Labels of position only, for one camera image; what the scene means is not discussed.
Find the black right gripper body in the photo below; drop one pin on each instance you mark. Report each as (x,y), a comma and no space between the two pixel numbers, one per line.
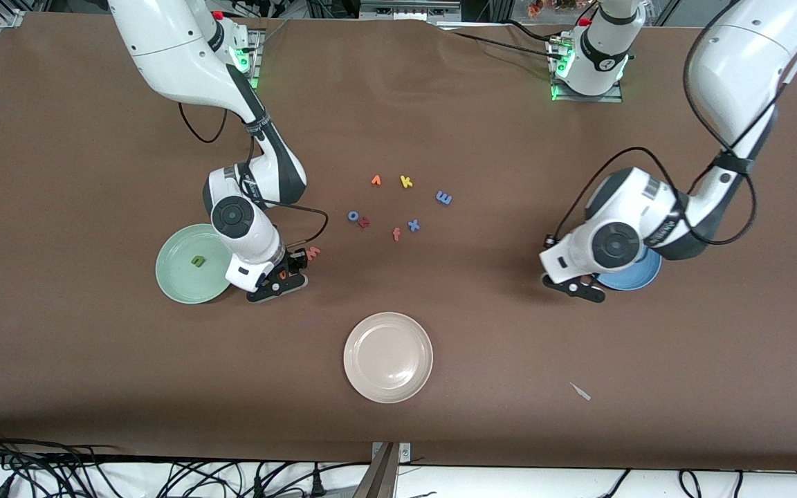
(292,262)

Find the coral red foam letter m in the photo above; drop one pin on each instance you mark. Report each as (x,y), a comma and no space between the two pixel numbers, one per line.
(313,254)

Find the blue foam letter m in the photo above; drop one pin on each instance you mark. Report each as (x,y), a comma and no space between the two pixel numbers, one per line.
(443,198)

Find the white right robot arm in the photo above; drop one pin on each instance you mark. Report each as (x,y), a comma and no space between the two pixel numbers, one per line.
(177,55)

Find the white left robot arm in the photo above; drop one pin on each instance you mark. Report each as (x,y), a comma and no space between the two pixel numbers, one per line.
(737,62)

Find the blue plate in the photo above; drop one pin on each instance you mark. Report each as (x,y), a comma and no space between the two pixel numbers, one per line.
(630,280)

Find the green plate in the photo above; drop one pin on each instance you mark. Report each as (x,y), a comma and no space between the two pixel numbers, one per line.
(184,277)

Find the brown table cover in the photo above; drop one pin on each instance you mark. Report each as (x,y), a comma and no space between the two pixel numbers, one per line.
(509,332)

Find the small white paper scrap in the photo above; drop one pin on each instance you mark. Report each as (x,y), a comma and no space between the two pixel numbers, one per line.
(582,393)

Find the beige plate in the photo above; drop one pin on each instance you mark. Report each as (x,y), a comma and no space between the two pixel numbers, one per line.
(388,358)

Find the orange background object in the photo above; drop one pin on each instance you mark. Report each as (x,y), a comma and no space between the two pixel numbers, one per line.
(535,8)

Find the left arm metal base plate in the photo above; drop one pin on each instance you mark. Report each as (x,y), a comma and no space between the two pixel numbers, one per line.
(613,99)

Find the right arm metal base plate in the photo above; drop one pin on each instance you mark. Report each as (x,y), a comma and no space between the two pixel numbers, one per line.
(257,69)

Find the small silver bracket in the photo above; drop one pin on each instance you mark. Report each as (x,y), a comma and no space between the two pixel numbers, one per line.
(405,453)

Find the grey metal post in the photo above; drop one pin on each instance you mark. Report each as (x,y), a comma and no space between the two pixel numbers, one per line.
(378,481)

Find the grey metal frame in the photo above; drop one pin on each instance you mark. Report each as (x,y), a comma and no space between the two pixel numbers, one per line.
(405,10)

